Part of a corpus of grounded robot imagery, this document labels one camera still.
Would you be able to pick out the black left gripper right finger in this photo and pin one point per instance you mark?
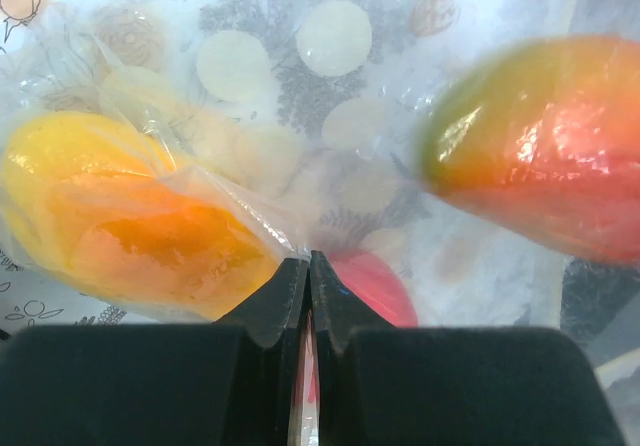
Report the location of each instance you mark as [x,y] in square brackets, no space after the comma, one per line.
[382,385]

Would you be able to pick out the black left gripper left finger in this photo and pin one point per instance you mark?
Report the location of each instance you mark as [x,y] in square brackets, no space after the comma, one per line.
[235,381]

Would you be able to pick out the red fake apple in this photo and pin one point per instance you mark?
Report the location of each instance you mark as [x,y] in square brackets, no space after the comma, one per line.
[373,281]

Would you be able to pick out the orange fake fruit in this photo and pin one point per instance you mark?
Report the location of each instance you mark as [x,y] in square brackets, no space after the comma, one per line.
[107,209]

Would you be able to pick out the polka dot zip bag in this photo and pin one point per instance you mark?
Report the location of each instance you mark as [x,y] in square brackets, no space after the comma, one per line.
[320,116]

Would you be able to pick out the orange red fake mango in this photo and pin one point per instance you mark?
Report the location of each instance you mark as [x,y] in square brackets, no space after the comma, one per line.
[543,139]

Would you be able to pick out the floral table mat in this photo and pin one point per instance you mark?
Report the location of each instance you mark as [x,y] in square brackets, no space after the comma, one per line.
[30,16]

